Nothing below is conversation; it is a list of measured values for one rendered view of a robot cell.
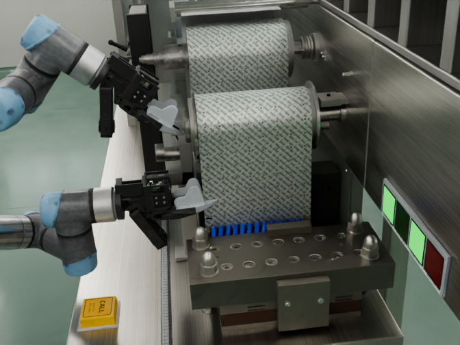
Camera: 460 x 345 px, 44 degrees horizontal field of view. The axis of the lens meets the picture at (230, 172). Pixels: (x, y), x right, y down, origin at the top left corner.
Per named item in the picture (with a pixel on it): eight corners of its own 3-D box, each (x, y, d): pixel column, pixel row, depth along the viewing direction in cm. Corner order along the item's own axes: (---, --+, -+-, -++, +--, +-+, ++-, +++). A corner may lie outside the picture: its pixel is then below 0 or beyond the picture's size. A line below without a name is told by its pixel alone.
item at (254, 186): (205, 231, 125) (199, 154, 117) (309, 220, 127) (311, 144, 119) (205, 232, 125) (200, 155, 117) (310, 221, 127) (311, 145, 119)
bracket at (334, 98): (315, 100, 124) (315, 91, 123) (341, 98, 124) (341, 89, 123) (320, 107, 119) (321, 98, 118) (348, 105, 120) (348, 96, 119)
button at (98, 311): (85, 307, 122) (83, 298, 121) (117, 303, 123) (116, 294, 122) (81, 329, 116) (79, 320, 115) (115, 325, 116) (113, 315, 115)
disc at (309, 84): (301, 134, 132) (302, 72, 126) (303, 134, 132) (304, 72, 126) (317, 160, 119) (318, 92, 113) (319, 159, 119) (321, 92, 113)
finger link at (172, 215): (195, 211, 117) (152, 214, 117) (196, 217, 118) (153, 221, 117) (194, 200, 121) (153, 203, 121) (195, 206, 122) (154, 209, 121)
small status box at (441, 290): (380, 212, 103) (382, 178, 100) (383, 211, 104) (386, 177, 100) (441, 298, 81) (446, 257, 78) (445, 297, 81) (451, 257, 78)
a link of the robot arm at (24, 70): (-15, 104, 109) (11, 59, 105) (8, 87, 119) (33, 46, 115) (20, 128, 111) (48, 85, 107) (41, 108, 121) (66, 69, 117)
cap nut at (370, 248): (357, 250, 114) (359, 231, 112) (375, 248, 114) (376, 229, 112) (363, 261, 111) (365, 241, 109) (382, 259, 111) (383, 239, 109)
